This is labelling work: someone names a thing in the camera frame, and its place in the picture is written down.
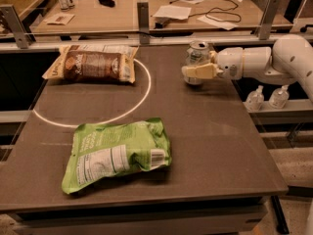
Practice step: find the white paper sheet right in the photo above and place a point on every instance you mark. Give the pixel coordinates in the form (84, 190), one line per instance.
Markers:
(216, 22)

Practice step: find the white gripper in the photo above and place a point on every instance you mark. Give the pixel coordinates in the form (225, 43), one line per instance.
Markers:
(229, 63)

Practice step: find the clear sanitizer bottle right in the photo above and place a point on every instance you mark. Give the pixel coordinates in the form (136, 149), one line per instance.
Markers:
(279, 97)

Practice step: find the small paper packet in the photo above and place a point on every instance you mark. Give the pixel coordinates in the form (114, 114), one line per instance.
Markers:
(60, 19)

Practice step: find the left metal bracket post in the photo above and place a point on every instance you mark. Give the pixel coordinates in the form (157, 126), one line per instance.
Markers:
(15, 25)

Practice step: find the silver 7up soda can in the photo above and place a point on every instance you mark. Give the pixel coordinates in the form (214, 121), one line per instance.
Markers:
(197, 53)

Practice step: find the right metal bracket post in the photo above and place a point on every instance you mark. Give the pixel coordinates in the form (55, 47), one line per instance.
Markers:
(264, 29)

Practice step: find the black computer mouse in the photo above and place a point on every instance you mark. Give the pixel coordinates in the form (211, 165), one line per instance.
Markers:
(107, 3)

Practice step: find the middle metal bracket post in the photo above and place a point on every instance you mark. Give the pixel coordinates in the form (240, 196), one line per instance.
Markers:
(143, 22)

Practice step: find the green rice chip bag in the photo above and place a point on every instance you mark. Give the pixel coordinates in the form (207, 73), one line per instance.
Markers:
(111, 150)

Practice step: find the white paper sheet centre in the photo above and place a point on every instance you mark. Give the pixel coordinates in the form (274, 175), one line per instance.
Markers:
(173, 12)

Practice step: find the wooden back desk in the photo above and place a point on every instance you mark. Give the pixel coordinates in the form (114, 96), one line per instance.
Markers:
(92, 17)

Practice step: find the metal bracket post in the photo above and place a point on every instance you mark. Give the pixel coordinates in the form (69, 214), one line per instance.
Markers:
(15, 25)
(264, 29)
(143, 22)

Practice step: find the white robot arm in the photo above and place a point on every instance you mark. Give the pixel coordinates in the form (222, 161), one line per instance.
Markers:
(289, 60)

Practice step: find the brown chip bag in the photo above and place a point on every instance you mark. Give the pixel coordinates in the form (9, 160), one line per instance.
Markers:
(88, 63)

